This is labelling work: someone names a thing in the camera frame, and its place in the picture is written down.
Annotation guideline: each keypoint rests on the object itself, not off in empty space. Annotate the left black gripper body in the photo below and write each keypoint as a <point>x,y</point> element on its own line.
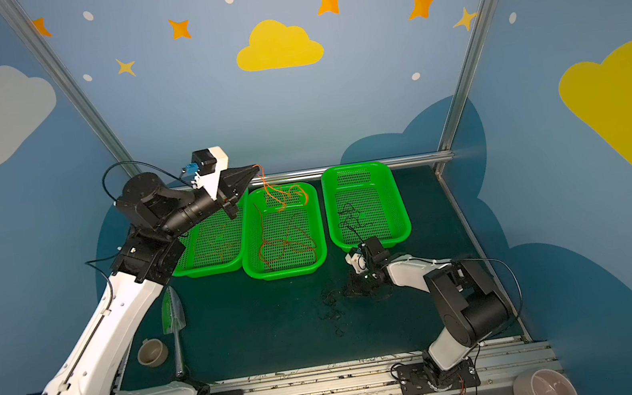
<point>225,195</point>

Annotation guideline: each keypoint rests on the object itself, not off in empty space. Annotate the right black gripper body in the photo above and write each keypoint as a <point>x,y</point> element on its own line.
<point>364,275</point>

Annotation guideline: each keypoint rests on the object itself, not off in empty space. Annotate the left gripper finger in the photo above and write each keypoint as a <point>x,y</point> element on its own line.
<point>237,190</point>
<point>237,179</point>

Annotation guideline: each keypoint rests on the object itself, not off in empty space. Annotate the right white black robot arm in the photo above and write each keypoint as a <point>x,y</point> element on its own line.
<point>468,301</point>

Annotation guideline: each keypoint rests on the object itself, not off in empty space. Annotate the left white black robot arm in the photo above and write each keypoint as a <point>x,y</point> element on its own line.
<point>159,217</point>

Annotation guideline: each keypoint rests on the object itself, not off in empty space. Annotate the left green plastic basket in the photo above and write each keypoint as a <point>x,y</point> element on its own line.
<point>214,247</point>

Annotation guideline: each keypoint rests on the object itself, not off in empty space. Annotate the green plastic basket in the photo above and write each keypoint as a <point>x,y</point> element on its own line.
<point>284,233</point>
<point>362,201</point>
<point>214,247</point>

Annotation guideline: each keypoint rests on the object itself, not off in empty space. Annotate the middle green plastic basket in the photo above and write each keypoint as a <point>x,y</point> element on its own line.
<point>284,233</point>

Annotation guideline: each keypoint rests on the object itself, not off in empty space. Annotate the right green plastic basket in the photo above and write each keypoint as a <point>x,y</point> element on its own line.
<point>362,201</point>

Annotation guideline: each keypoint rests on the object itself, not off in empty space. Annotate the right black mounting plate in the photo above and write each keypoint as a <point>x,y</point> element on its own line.
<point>426,378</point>

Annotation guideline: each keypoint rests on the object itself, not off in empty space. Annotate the green garden trowel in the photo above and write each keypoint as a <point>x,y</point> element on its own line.
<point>173,322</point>

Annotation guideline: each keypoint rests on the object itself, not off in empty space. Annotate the small beige cup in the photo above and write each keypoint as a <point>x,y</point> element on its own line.
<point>152,353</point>

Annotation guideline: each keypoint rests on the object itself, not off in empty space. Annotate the pink bowl right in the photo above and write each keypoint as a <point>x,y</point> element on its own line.
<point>543,382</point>

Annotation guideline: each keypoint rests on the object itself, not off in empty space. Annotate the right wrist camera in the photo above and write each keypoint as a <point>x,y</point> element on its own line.
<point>360,260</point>

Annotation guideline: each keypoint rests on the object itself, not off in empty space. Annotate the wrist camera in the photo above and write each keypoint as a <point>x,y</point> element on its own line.
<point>360,260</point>
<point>205,168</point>

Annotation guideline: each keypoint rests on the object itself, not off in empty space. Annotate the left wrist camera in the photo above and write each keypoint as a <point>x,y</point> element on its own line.
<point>205,168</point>

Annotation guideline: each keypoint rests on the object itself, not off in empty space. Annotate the aluminium frame left post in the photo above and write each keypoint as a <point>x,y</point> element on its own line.
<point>38,45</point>

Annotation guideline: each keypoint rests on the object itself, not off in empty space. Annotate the aluminium frame post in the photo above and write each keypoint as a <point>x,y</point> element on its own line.
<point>477,40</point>
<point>38,45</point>

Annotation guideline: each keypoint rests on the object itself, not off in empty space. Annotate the aluminium frame right post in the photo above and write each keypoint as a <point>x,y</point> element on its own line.
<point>477,40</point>

